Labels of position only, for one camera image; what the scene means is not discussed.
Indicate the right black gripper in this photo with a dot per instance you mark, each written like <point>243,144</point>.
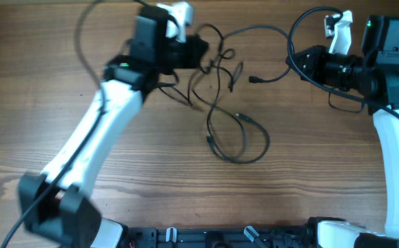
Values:
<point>317,56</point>

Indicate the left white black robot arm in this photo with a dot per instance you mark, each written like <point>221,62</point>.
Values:
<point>56,203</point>

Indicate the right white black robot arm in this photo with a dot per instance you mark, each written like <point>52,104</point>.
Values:
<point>375,77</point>

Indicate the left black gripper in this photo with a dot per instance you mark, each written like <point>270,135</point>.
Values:
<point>195,52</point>

